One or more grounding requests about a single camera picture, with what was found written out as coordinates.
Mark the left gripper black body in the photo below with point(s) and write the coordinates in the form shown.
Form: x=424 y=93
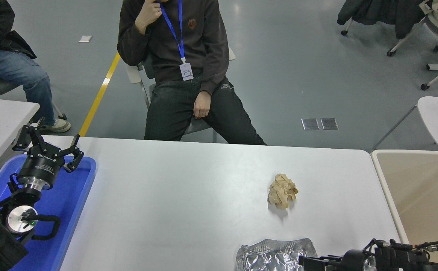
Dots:
x=41 y=165

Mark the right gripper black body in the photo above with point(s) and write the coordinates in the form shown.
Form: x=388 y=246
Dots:
x=354 y=261

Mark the silver foil tray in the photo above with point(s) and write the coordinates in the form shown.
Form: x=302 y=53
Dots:
x=271 y=258

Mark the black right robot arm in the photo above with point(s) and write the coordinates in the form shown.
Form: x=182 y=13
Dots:
x=399 y=259

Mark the person's left hand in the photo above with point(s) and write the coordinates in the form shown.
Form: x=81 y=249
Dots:
x=202 y=106

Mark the person's right hand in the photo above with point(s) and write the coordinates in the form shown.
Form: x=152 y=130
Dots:
x=147 y=15

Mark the white side table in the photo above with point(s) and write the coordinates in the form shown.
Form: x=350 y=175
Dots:
x=0 y=120

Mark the blue plastic tray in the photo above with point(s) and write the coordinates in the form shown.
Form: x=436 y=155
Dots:
x=68 y=210

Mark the person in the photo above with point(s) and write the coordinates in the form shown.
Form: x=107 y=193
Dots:
x=12 y=67
x=203 y=41

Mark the crumpled tan paper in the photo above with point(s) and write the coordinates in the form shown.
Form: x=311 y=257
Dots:
x=282 y=192

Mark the large pale bin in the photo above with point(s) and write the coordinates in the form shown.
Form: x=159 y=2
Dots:
x=422 y=203

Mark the white and grey chair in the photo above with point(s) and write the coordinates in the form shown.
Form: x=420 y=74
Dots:
x=133 y=73

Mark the white paper scrap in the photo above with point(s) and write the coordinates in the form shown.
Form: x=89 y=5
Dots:
x=85 y=38

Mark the metal floor plate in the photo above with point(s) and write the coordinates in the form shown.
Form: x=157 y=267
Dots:
x=310 y=124
x=329 y=124

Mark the white chair leg with caster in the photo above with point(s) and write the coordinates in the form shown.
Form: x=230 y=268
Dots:
x=347 y=27

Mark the dark jacket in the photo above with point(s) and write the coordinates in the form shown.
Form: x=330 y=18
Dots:
x=380 y=11

